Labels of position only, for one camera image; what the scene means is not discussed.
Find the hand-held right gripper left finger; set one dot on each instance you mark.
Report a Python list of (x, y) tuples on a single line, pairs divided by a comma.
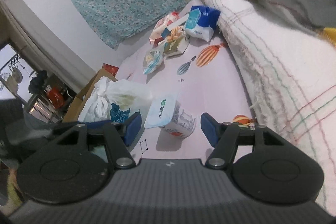
[(132, 129)]

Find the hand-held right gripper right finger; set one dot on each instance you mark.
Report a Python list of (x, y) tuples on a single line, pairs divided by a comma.
[(210, 132)]

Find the white yogurt cup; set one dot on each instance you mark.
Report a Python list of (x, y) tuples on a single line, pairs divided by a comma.
[(178, 119)]

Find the white blue plastic bag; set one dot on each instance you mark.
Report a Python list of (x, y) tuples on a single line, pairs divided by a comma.
[(105, 103)]

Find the brown cardboard box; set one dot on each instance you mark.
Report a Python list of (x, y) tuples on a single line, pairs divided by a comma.
[(74, 106)]

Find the orange striped cloth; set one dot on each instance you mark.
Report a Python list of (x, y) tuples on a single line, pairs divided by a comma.
[(175, 34)]

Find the clear packet blue content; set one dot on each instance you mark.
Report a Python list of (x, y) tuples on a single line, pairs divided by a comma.
[(152, 60)]

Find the green paper box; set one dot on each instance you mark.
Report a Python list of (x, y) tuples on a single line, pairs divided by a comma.
[(176, 47)]

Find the white striped blanket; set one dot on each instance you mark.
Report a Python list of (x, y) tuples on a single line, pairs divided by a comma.
[(275, 61)]

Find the pink wet wipes pack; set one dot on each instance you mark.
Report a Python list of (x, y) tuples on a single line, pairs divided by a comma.
[(160, 28)]

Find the blue tissue pack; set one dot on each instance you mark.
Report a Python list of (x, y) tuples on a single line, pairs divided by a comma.
[(202, 22)]

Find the grey blanket yellow print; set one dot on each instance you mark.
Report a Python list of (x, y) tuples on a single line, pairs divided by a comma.
[(288, 3)]

